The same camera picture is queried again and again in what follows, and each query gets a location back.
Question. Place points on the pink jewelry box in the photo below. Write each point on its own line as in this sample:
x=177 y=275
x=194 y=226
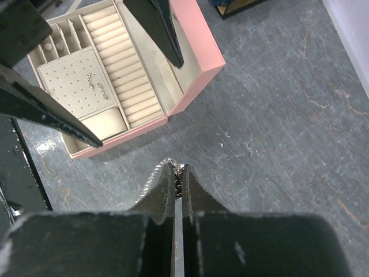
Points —
x=144 y=88

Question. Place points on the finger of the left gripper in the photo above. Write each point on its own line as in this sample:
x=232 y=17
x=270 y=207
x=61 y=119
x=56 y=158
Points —
x=156 y=19

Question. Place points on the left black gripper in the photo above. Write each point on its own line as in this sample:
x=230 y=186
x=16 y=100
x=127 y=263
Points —
x=22 y=29

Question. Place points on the white earring backs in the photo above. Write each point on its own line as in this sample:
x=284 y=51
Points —
x=49 y=47

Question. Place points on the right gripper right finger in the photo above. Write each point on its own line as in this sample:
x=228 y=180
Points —
x=196 y=200

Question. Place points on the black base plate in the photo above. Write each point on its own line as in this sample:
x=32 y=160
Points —
x=21 y=188

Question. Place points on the black wire shelf rack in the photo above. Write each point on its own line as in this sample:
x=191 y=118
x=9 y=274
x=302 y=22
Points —
x=227 y=8

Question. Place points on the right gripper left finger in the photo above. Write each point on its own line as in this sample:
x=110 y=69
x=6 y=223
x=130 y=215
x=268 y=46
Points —
x=159 y=201

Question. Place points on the rhinestone earring pair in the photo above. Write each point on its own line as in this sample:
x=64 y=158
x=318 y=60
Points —
x=92 y=87

